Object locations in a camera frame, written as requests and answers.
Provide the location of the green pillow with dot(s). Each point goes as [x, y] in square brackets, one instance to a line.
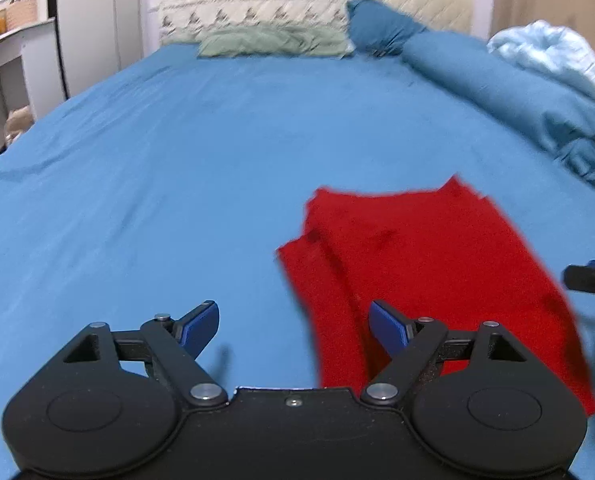
[319, 41]

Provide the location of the light blue blanket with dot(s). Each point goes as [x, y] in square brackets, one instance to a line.
[557, 52]

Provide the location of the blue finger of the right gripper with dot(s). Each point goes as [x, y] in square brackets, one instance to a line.
[580, 278]

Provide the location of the white side desk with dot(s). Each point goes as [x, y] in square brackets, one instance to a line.
[31, 83]

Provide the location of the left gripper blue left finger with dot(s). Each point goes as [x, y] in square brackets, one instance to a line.
[174, 346]

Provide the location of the blue folded duvet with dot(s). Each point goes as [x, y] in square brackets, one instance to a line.
[553, 117]

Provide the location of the blue pillow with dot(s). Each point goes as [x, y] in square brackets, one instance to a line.
[377, 29]

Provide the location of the blue bed sheet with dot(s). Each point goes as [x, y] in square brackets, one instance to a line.
[176, 180]

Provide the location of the white wardrobe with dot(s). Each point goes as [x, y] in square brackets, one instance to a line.
[96, 39]

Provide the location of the woven basket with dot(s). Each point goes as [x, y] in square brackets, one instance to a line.
[21, 13]

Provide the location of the red knit sweater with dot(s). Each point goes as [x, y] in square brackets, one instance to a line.
[447, 253]

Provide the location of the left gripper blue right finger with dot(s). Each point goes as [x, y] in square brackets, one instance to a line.
[413, 344]

